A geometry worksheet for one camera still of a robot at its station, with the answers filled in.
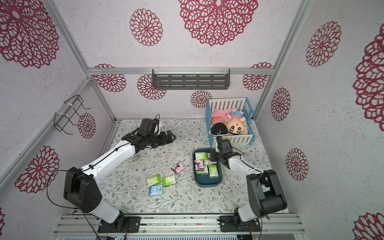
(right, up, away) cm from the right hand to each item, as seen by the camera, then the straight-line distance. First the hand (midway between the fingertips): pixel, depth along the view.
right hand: (217, 155), depth 94 cm
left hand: (-28, +11, -10) cm, 31 cm away
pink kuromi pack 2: (-24, -7, -3) cm, 25 cm away
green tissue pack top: (-10, 0, -1) cm, 10 cm away
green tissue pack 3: (-30, -14, -7) cm, 34 cm away
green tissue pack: (-3, -9, -4) cm, 10 cm away
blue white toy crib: (+21, +36, +16) cm, 44 cm away
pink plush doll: (+2, +18, +3) cm, 19 cm away
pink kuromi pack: (-11, -5, -4) cm, 13 cm away
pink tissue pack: (-5, -3, -2) cm, 6 cm away
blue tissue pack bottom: (-36, -18, -11) cm, 41 cm away
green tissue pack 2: (-37, -13, -8) cm, 40 cm away
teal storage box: (-8, -14, -6) cm, 17 cm away
